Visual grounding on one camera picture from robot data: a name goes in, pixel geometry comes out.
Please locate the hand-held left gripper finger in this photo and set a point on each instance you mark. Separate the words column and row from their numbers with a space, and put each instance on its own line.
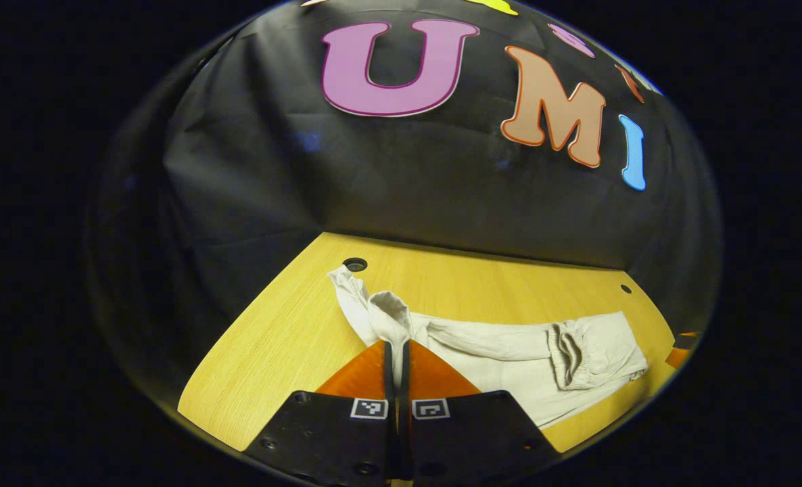
column 389, row 389
column 405, row 389

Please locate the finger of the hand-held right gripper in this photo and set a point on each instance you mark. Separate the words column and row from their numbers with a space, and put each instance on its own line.
column 678, row 355

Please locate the cream white jeans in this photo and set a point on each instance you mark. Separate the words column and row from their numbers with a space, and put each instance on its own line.
column 496, row 352

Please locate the black backdrop cloth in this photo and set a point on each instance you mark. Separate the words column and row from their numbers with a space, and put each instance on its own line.
column 374, row 189

